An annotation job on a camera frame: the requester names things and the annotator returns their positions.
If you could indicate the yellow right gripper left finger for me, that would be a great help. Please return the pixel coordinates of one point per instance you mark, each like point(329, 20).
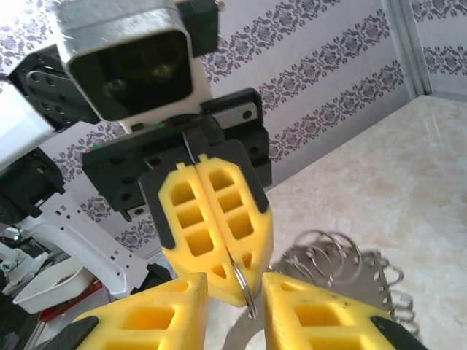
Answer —
point(146, 321)

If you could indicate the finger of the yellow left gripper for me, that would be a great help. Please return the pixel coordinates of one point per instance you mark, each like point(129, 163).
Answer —
point(189, 218)
point(251, 233)

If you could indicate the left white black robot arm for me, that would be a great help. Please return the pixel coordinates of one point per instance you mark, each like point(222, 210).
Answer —
point(84, 233)

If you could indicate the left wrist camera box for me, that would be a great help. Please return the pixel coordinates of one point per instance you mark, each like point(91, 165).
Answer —
point(127, 65)

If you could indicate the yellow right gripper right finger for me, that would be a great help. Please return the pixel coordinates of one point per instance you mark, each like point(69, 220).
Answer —
point(321, 324)

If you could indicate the aluminium frame post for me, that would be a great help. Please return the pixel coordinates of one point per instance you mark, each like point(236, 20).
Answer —
point(405, 43)

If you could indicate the white plastic tray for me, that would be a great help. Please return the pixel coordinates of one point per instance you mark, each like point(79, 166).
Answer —
point(47, 295)

